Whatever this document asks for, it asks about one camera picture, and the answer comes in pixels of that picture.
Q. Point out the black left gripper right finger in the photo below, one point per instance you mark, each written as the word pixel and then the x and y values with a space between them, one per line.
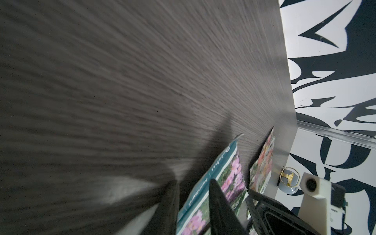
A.
pixel 223 220

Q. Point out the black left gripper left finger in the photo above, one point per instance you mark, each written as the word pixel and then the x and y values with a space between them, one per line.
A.
pixel 164 220

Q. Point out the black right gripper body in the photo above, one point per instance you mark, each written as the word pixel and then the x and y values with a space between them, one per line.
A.
pixel 269 217

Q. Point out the mixed colour flower seed packet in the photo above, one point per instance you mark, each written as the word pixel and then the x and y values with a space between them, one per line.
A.
pixel 260 172

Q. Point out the small white round clock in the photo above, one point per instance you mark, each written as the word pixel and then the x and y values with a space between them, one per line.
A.
pixel 289 181

